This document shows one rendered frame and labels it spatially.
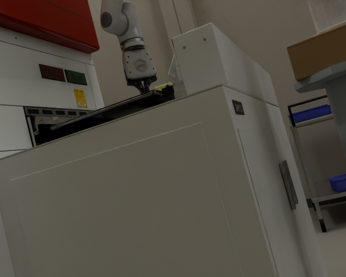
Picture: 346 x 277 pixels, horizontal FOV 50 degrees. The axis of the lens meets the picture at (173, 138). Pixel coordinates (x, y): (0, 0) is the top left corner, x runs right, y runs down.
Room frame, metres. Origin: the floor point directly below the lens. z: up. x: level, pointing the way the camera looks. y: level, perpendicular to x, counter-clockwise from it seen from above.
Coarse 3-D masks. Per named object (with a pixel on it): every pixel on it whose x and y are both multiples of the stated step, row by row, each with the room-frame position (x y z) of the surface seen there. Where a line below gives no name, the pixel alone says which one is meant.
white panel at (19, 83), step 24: (0, 48) 1.05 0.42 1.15; (24, 48) 1.15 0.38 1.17; (48, 48) 1.26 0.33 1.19; (0, 72) 1.04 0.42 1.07; (24, 72) 1.12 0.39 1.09; (0, 96) 1.02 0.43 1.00; (24, 96) 1.10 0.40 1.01; (48, 96) 1.20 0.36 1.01; (72, 96) 1.32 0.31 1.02; (96, 96) 1.47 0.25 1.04; (0, 120) 1.00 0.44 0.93; (24, 120) 1.08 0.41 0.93; (0, 144) 0.98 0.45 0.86; (24, 144) 1.06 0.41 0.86
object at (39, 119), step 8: (32, 120) 1.09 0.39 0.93; (40, 120) 1.13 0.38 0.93; (48, 120) 1.16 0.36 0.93; (56, 120) 1.19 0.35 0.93; (64, 120) 1.23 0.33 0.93; (32, 128) 1.09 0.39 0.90; (32, 136) 1.09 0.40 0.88; (40, 136) 1.11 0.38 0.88; (32, 144) 1.09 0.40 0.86; (40, 144) 1.10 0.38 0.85
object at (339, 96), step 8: (336, 64) 0.84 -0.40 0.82; (344, 64) 0.83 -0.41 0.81; (320, 72) 0.88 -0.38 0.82; (328, 72) 0.86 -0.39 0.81; (336, 72) 0.84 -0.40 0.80; (344, 72) 0.86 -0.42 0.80; (304, 80) 0.94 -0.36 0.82; (312, 80) 0.92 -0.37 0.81; (320, 80) 0.90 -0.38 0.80; (328, 80) 0.94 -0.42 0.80; (336, 80) 0.93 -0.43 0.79; (344, 80) 0.92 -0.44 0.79; (296, 88) 0.98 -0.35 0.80; (304, 88) 0.99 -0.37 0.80; (312, 88) 1.04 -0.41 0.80; (320, 88) 1.10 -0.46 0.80; (328, 88) 0.97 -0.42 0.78; (336, 88) 0.94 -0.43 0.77; (344, 88) 0.92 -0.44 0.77; (328, 96) 0.98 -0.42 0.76; (336, 96) 0.95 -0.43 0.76; (344, 96) 0.93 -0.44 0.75; (336, 104) 0.95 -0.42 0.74; (344, 104) 0.93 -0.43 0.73; (336, 112) 0.96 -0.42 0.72; (344, 112) 0.94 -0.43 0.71; (336, 120) 0.98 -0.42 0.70; (344, 120) 0.94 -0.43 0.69; (344, 128) 0.95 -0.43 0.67; (344, 136) 0.96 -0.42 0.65; (344, 144) 0.97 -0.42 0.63; (344, 152) 0.99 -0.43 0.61
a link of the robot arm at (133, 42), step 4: (128, 40) 1.21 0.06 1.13; (132, 40) 1.21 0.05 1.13; (136, 40) 1.22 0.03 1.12; (140, 40) 1.23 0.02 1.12; (124, 44) 1.22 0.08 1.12; (128, 44) 1.22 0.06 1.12; (132, 44) 1.21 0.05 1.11; (136, 44) 1.22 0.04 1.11; (140, 44) 1.22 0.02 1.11; (144, 44) 1.24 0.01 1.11; (124, 48) 1.23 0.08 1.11; (128, 48) 1.23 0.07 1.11
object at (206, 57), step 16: (192, 32) 0.78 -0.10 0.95; (208, 32) 0.77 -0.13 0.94; (176, 48) 0.79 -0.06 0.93; (192, 48) 0.78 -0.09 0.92; (208, 48) 0.77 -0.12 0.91; (224, 48) 0.81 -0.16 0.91; (192, 64) 0.79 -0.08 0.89; (208, 64) 0.77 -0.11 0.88; (224, 64) 0.77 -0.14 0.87; (240, 64) 0.96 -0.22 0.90; (192, 80) 0.79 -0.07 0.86; (208, 80) 0.78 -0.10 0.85; (224, 80) 0.76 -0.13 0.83; (240, 80) 0.89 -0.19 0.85; (256, 80) 1.17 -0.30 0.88; (256, 96) 1.08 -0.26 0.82
